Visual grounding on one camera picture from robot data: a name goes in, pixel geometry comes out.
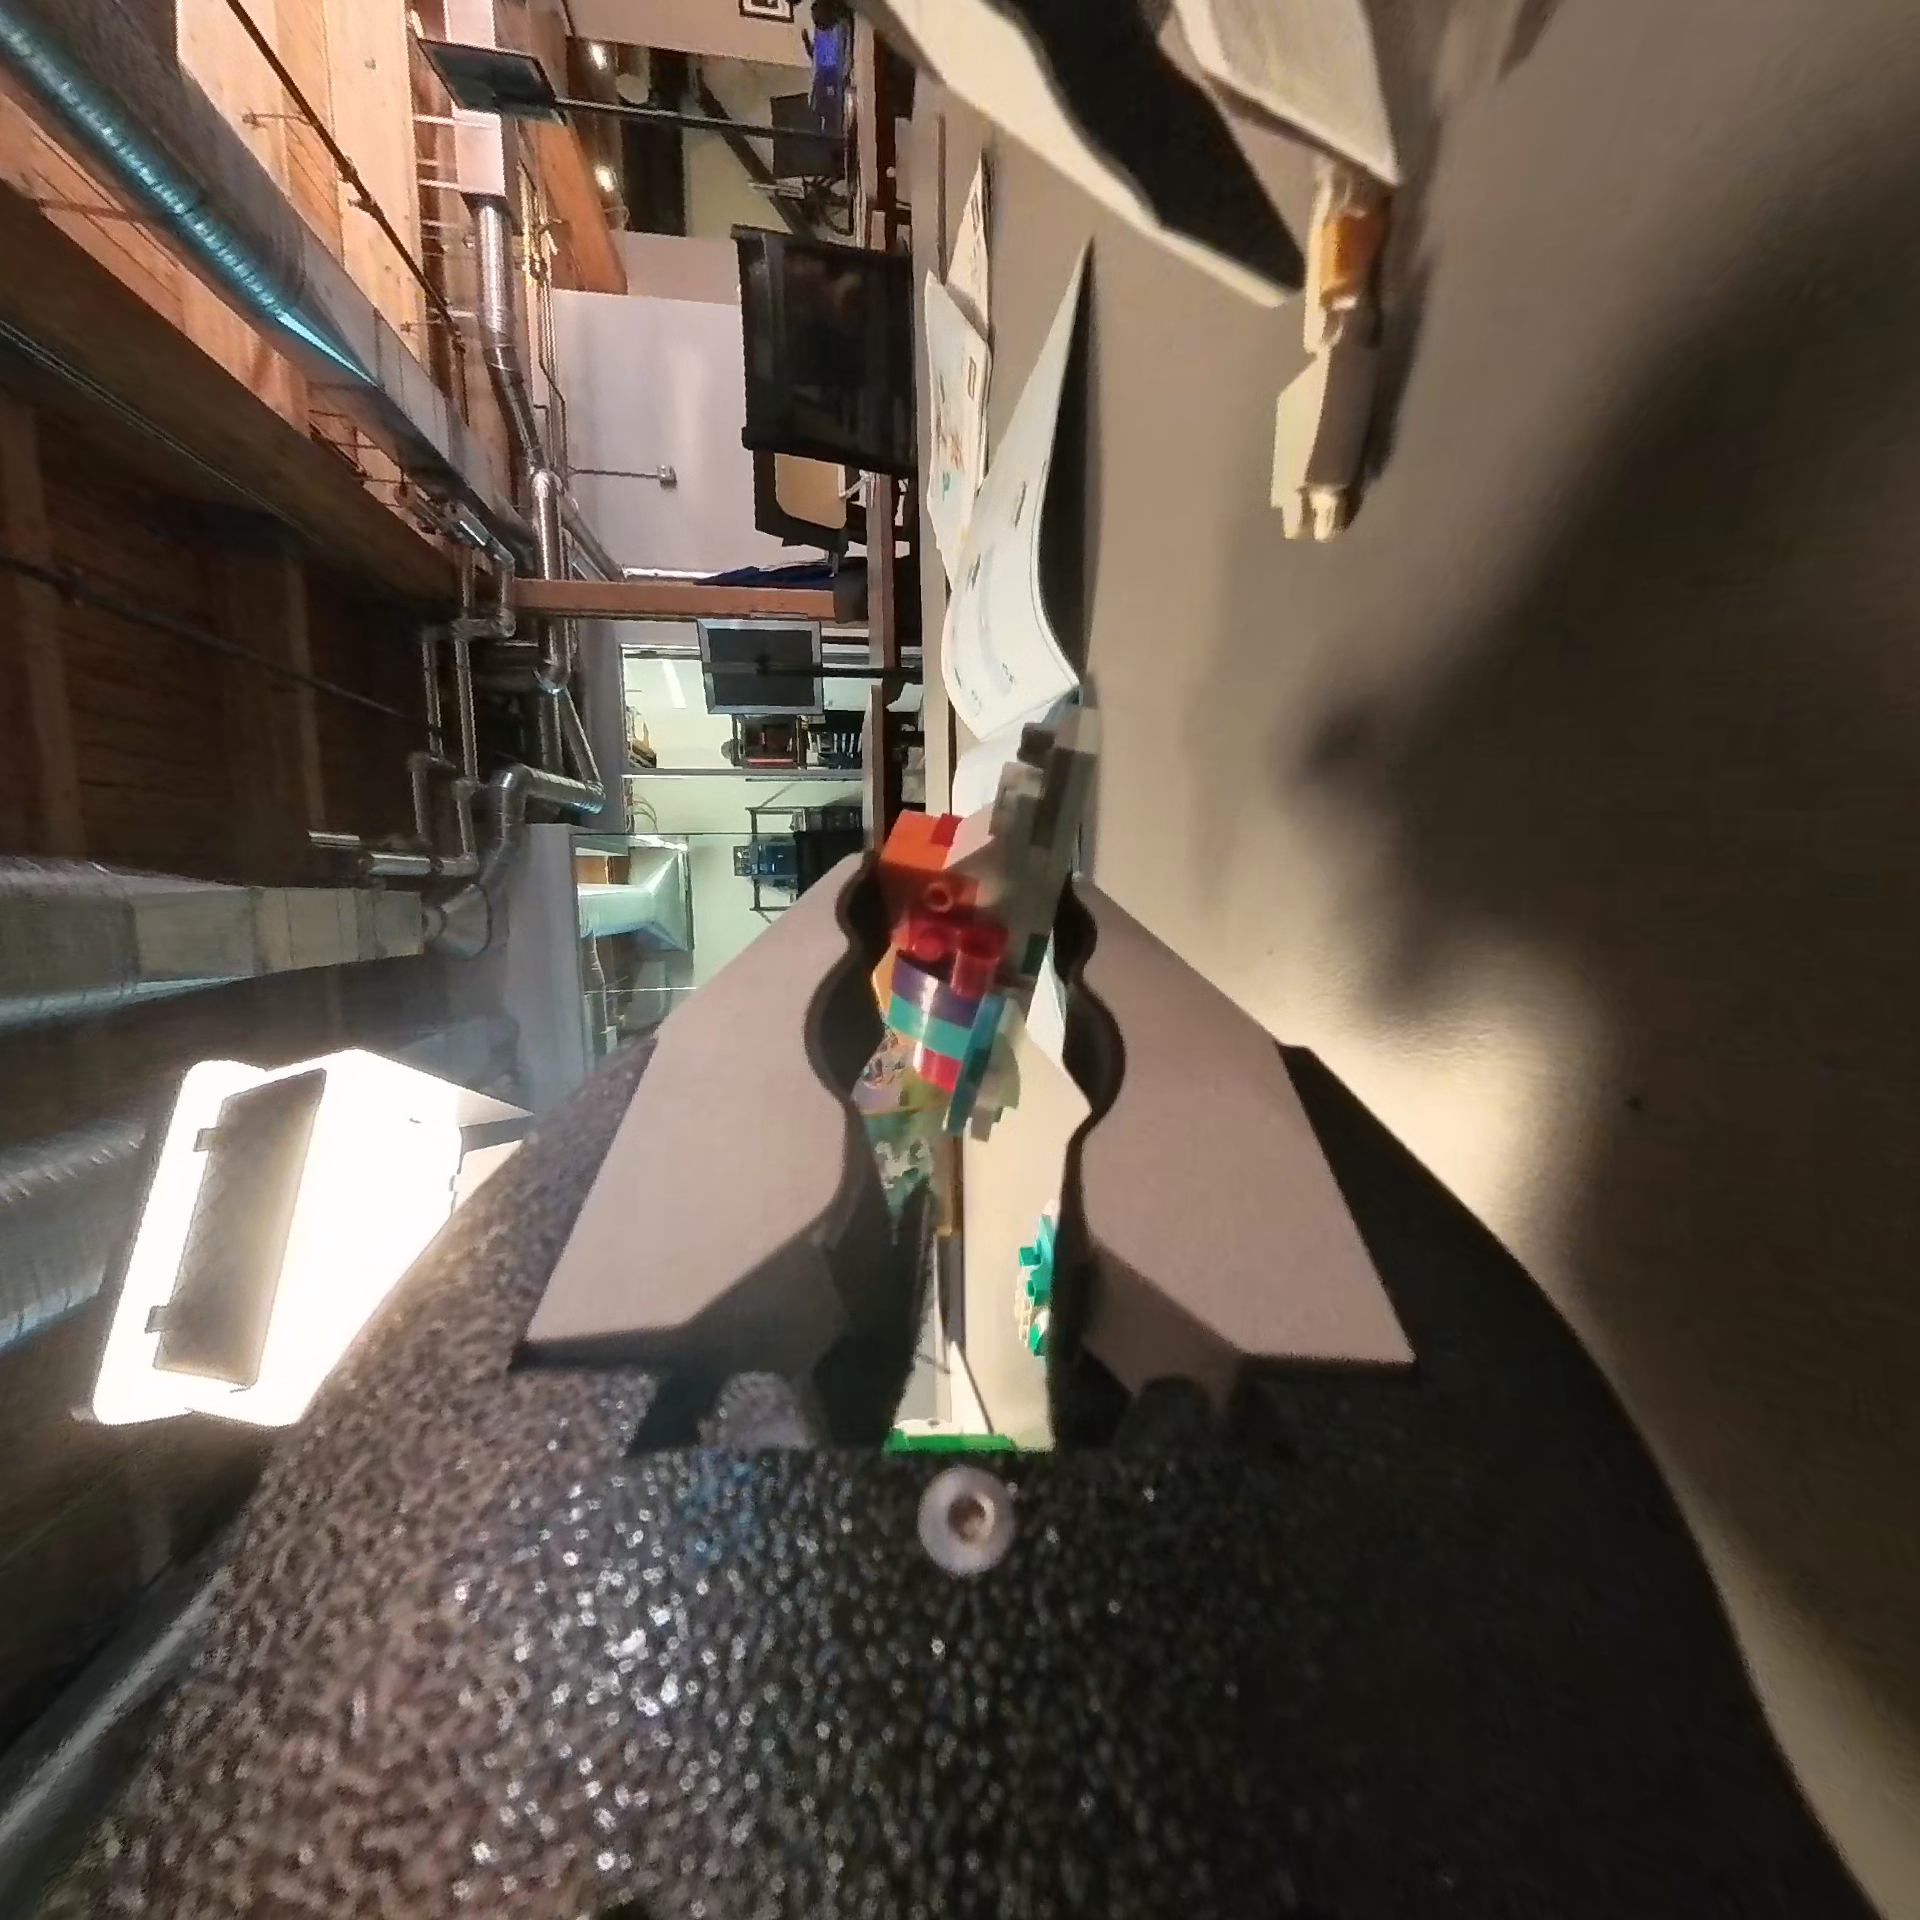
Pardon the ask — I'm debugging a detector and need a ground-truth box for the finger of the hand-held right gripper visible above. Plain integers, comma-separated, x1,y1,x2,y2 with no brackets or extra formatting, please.
877,0,1052,51
1030,0,1405,296

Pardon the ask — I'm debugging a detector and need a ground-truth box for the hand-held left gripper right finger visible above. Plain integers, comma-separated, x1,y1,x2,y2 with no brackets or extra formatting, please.
1048,883,1422,1392

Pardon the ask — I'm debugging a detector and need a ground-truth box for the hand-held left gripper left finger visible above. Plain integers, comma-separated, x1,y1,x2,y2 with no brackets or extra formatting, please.
515,852,904,1385

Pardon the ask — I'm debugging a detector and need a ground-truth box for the cream orange lego piece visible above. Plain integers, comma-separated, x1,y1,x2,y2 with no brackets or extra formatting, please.
1271,163,1394,544

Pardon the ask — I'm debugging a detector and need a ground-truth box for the colourful lego build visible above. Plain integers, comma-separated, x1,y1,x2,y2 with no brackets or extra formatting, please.
838,703,1104,1149

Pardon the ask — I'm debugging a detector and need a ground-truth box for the teal white lego piece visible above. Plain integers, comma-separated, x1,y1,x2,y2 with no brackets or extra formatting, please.
1006,1204,1071,1355

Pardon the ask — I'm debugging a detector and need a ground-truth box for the printed paper sheet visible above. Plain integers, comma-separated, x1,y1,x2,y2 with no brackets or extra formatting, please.
942,150,998,309

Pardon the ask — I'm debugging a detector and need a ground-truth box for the rectangular ceiling light panel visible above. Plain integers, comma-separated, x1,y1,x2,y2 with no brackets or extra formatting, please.
90,1047,530,1425

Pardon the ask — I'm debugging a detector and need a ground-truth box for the dark monitor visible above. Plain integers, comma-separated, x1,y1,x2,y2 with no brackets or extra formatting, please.
731,223,919,544

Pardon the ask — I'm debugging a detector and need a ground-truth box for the small grey monitor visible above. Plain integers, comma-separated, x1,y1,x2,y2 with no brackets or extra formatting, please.
694,614,828,718

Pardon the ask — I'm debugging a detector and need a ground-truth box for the white instruction booklet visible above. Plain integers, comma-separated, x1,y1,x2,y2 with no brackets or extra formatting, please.
922,240,1096,747

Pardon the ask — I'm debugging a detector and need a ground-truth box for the silver pipe cluster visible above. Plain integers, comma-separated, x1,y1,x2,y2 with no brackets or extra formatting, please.
402,191,611,963

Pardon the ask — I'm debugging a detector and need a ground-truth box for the silver spiral duct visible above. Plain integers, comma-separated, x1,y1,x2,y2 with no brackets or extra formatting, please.
0,0,396,396
0,852,511,1039

